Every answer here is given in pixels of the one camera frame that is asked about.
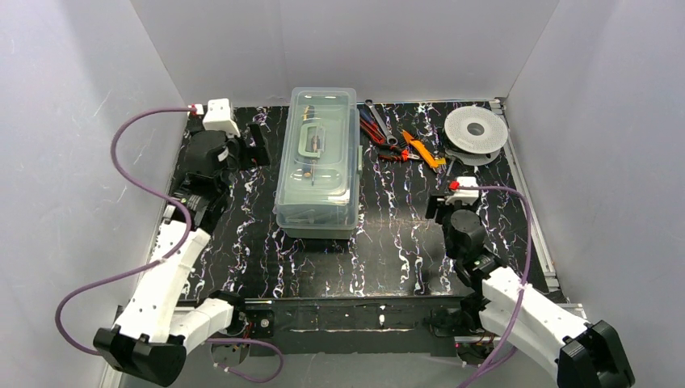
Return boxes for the white filament spool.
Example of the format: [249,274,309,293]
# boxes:
[442,106,509,167]

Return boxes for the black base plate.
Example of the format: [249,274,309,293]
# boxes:
[238,296,499,360]

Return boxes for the red handled cutter pliers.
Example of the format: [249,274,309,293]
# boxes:
[377,150,422,162]

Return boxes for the blue red small screwdriver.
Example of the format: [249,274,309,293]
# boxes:
[359,109,386,141]

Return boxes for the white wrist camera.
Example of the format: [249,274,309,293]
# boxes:
[445,176,480,207]
[202,98,241,138]

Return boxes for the grey combination wrench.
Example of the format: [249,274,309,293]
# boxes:
[365,99,398,146]

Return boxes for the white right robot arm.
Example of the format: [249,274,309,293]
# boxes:
[426,188,636,387]

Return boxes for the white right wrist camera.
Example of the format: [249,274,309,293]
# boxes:
[445,176,480,207]

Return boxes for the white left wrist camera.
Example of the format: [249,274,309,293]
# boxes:
[202,98,241,138]

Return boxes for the red black utility knife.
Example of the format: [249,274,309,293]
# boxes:
[359,119,386,146]

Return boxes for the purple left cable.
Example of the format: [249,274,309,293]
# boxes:
[55,106,284,385]

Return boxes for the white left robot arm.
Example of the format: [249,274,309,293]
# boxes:
[93,122,270,387]

